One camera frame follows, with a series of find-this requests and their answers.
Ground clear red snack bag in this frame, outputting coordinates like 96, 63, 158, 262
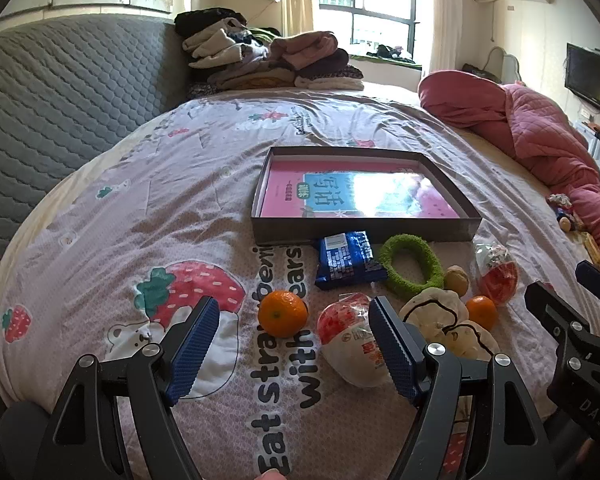
472, 240, 520, 306

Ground white red-print snack bag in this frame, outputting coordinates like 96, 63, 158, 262
316, 292, 406, 388

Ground dark clothes on windowsill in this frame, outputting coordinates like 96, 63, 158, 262
367, 44, 413, 63

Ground blue snack packet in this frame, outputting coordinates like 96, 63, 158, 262
314, 230, 388, 291

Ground black television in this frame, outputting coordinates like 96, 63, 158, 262
565, 42, 600, 121

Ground green fuzzy ring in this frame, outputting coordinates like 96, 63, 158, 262
378, 234, 446, 295

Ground orange mandarin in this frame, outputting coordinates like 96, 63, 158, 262
466, 295, 498, 332
257, 289, 309, 338

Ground dark bag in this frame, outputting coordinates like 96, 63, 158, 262
462, 62, 501, 81

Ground pile of folded clothes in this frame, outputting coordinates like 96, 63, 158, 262
174, 7, 365, 98

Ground yellow packet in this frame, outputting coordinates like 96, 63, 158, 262
582, 232, 600, 266

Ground cream curtain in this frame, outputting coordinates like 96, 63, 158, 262
277, 0, 326, 41
425, 0, 463, 76

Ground grey cardboard box tray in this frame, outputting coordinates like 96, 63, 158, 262
250, 146, 482, 246

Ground cream pouch with black cord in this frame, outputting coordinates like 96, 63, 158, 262
399, 287, 501, 361

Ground grey quilted headboard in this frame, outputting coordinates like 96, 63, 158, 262
0, 12, 193, 291

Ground pink quilt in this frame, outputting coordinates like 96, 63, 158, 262
417, 70, 600, 281

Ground walnut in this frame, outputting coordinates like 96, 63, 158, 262
444, 265, 470, 297

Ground window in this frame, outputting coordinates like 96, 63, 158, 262
316, 0, 423, 63

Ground small colourful toys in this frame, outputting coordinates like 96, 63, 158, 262
546, 192, 588, 233

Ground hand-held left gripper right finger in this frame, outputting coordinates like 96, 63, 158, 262
368, 296, 561, 480

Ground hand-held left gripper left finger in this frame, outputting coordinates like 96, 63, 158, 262
32, 296, 221, 480

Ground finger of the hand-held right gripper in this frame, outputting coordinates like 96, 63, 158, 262
575, 260, 600, 311
524, 281, 600, 376

